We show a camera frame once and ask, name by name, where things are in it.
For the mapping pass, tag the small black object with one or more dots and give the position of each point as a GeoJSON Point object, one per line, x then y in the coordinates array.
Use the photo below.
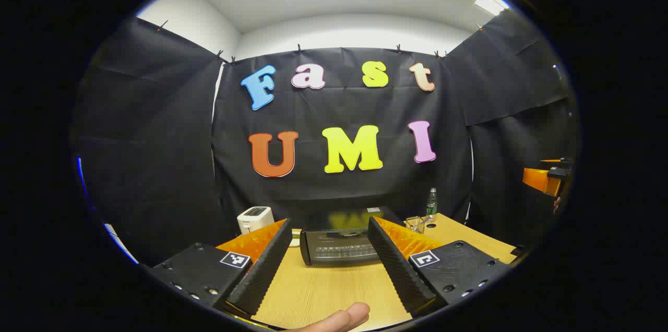
{"type": "Point", "coordinates": [518, 251]}

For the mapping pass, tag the white toaster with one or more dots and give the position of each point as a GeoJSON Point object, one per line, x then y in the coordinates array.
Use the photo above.
{"type": "Point", "coordinates": [254, 220]}

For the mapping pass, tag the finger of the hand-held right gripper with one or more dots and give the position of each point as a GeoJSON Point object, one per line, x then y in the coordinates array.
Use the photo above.
{"type": "Point", "coordinates": [537, 178]}

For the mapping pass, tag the black backdrop cloth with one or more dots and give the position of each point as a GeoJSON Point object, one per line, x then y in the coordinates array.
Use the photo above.
{"type": "Point", "coordinates": [339, 186]}

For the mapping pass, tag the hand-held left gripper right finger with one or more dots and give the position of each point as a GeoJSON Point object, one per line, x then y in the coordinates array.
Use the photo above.
{"type": "Point", "coordinates": [399, 269]}

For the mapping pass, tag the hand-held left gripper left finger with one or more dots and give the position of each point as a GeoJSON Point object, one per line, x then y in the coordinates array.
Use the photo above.
{"type": "Point", "coordinates": [263, 269]}

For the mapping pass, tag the black electric oven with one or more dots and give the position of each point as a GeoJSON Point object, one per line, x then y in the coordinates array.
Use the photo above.
{"type": "Point", "coordinates": [339, 248]}

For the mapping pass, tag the small ceiling light panel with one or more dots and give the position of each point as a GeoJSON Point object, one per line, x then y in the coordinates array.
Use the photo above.
{"type": "Point", "coordinates": [490, 3]}

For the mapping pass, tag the green plastic bottle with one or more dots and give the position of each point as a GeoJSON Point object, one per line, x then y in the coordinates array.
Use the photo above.
{"type": "Point", "coordinates": [431, 206]}

